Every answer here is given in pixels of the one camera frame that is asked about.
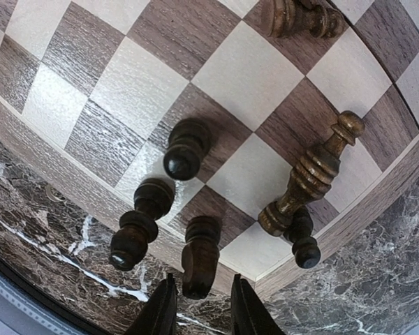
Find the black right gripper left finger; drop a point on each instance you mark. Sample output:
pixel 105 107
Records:
pixel 159 315

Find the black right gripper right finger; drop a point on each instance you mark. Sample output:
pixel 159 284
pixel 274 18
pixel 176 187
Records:
pixel 248 313

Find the dark wooden chess piece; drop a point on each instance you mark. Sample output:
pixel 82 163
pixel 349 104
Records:
pixel 285 18
pixel 200 256
pixel 189 142
pixel 312 176
pixel 304 247
pixel 152 200

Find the metal board latch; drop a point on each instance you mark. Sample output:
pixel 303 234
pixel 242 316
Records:
pixel 53 194

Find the wooden chess board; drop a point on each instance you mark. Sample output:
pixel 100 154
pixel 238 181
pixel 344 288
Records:
pixel 90 90

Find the grey slotted cable duct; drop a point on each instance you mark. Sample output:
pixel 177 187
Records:
pixel 20 314

